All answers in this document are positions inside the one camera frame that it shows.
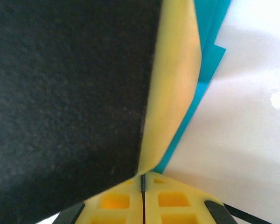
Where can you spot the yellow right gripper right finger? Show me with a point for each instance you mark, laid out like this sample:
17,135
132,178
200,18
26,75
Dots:
177,210

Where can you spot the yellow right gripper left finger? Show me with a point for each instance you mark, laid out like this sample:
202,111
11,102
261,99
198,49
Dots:
114,210

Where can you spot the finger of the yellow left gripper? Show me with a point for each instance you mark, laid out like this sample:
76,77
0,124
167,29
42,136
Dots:
172,81

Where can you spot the blue paper sheet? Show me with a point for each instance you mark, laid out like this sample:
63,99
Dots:
207,65

